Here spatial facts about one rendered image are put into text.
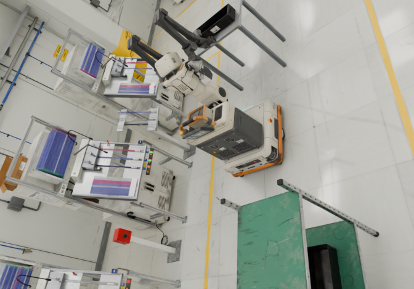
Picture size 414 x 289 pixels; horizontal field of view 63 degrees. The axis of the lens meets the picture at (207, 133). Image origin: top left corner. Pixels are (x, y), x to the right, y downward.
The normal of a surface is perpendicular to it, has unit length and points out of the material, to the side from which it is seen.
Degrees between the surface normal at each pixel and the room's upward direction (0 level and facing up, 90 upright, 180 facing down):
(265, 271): 0
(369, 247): 0
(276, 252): 0
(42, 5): 90
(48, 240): 90
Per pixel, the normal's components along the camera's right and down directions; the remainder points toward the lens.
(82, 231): 0.68, -0.36
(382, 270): -0.73, -0.41
